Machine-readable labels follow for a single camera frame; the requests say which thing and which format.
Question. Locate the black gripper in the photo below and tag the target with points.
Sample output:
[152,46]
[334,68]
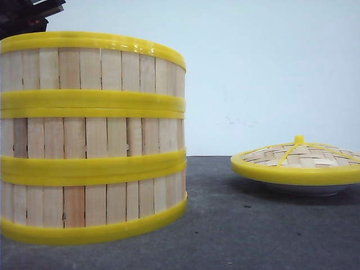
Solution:
[21,17]

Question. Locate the bamboo steamer basket with buns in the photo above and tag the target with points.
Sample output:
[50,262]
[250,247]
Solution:
[117,150]

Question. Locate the yellow woven bamboo steamer lid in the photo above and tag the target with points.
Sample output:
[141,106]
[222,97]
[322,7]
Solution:
[298,163]

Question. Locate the white plate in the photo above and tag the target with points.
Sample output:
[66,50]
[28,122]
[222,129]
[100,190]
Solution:
[307,190]

